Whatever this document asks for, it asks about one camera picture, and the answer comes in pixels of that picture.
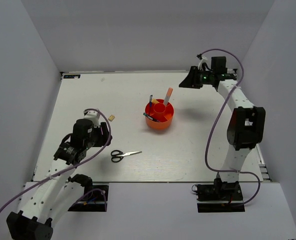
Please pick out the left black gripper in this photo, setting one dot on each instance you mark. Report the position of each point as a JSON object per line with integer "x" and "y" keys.
{"x": 103, "y": 138}

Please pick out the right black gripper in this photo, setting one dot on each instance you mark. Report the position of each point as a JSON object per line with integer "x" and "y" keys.
{"x": 191, "y": 80}

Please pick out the orange-capped highlighter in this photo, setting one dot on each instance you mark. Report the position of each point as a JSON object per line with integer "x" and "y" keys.
{"x": 167, "y": 97}

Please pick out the small tan eraser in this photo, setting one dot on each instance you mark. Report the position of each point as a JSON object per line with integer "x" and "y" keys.
{"x": 111, "y": 117}

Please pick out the blue gel pen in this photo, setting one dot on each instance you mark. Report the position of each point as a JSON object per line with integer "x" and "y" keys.
{"x": 150, "y": 101}

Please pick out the green gel pen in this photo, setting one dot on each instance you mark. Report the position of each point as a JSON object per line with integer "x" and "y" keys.
{"x": 150, "y": 117}

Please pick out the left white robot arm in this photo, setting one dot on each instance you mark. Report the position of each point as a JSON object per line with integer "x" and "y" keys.
{"x": 62, "y": 187}

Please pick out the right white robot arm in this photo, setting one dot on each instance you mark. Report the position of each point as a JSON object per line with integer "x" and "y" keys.
{"x": 246, "y": 126}

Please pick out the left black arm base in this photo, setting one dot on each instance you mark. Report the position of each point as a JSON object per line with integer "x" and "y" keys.
{"x": 96, "y": 200}

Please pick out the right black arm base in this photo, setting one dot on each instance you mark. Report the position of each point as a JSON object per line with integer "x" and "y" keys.
{"x": 208, "y": 201}

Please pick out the orange round compartment container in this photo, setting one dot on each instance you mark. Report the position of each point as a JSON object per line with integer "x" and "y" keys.
{"x": 162, "y": 113}

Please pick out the left blue corner label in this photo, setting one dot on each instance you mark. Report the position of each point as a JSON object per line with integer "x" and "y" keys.
{"x": 71, "y": 76}

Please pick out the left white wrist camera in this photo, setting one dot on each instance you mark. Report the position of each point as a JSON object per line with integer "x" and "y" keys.
{"x": 93, "y": 116}

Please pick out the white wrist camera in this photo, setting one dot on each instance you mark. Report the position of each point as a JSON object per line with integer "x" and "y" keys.
{"x": 93, "y": 116}
{"x": 202, "y": 61}

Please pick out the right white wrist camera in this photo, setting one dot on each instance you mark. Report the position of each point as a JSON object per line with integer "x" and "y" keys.
{"x": 202, "y": 61}

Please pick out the black-handled scissors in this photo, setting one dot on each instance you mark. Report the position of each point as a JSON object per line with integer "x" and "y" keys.
{"x": 117, "y": 155}

